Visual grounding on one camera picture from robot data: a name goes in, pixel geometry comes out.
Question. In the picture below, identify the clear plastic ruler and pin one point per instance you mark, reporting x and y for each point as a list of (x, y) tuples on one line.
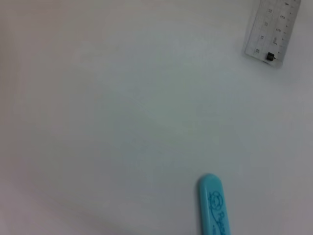
[(271, 29)]

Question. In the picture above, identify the blue plastic scissors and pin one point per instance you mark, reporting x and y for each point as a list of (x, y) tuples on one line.
[(214, 208)]

